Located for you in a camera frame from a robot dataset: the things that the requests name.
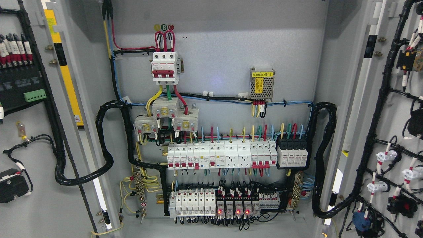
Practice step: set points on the black white surge protector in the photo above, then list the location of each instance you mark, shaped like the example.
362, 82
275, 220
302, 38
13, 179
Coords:
292, 153

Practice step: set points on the upper row circuit breakers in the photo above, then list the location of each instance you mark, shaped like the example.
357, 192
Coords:
222, 155

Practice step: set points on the lower row relays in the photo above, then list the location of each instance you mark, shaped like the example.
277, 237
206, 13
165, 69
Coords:
241, 200

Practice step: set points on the current transformer right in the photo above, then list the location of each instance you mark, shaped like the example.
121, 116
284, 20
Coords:
188, 122

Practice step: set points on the current transformer left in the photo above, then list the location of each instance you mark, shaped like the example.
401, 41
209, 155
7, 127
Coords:
146, 125

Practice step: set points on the white main circuit breaker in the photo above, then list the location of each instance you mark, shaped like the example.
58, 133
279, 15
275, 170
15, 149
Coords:
166, 68

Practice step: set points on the metal mesh power supply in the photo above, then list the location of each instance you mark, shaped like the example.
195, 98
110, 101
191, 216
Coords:
261, 84

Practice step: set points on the lower row white breakers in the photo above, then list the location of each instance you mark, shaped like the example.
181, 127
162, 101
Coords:
193, 203

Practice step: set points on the brass ground terminal bar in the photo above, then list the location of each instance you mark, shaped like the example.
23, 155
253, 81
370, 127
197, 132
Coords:
139, 186

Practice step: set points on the current transformer top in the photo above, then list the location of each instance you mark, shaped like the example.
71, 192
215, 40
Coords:
164, 108

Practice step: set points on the black digital power meter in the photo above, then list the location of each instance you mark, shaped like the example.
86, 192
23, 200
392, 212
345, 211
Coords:
14, 82

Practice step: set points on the black rotary selector switch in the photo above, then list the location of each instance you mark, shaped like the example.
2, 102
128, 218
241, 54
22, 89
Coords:
12, 185

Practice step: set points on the current transformer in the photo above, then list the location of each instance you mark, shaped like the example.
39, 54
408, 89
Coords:
188, 122
164, 108
146, 125

